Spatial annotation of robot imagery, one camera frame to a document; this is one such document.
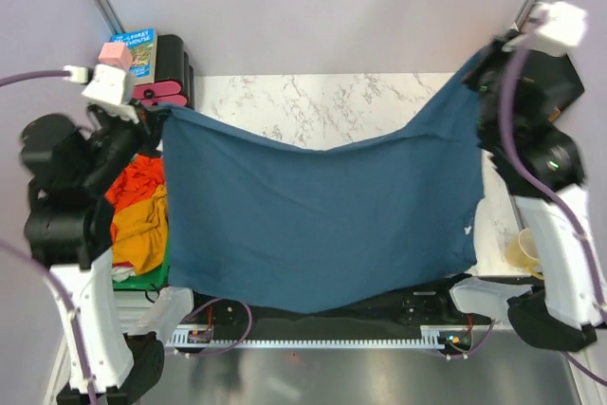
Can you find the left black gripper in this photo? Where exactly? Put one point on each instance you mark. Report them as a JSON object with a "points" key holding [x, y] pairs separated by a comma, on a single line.
{"points": [[148, 128]]}

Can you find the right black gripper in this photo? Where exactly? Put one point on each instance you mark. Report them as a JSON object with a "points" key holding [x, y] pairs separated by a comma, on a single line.
{"points": [[492, 54]]}

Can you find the blue t shirt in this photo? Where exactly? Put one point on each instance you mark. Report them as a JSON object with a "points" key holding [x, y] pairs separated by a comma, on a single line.
{"points": [[273, 225]]}

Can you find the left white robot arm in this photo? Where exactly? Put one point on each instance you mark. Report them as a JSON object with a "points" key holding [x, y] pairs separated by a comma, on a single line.
{"points": [[69, 235]]}

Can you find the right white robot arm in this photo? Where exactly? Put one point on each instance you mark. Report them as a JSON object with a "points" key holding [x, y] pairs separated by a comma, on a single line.
{"points": [[541, 167]]}

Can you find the black folder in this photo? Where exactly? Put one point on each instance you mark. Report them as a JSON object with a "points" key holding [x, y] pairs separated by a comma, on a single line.
{"points": [[555, 77]]}

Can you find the orange folder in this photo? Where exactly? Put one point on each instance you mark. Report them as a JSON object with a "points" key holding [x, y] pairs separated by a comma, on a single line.
{"points": [[555, 114]]}

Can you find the orange t shirt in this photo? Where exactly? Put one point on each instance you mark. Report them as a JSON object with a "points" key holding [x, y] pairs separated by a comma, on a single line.
{"points": [[137, 182]]}

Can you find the pink black drawer unit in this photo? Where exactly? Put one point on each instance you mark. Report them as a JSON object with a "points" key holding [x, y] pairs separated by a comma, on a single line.
{"points": [[173, 75]]}

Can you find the pink cube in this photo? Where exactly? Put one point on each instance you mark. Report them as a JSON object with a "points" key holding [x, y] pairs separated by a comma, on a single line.
{"points": [[116, 54]]}

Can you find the yellow t shirt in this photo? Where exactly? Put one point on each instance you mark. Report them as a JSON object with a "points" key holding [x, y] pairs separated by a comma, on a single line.
{"points": [[140, 233]]}

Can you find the blue storey treehouse book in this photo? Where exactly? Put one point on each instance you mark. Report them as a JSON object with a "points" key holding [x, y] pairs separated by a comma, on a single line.
{"points": [[142, 45]]}

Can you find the white red t shirt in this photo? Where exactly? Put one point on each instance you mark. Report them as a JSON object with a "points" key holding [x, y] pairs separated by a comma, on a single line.
{"points": [[121, 274]]}

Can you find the green plastic bin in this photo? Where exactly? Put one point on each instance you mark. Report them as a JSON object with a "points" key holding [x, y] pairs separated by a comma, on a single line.
{"points": [[152, 279]]}

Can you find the yellow mug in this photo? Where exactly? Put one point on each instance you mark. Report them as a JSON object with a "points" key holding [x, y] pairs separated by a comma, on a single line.
{"points": [[522, 253]]}

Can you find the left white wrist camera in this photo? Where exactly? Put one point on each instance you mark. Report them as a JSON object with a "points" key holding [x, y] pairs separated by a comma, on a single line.
{"points": [[107, 87]]}

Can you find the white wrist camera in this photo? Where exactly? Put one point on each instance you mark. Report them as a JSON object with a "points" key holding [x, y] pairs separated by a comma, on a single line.
{"points": [[107, 87], [552, 28]]}

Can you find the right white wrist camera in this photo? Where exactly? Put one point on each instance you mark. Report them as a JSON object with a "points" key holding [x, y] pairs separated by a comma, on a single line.
{"points": [[552, 28]]}

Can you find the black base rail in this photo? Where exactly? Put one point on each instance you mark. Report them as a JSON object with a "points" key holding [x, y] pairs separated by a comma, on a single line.
{"points": [[397, 314]]}

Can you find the white slotted cable duct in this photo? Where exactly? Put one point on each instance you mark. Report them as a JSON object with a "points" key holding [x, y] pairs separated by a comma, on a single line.
{"points": [[184, 338]]}

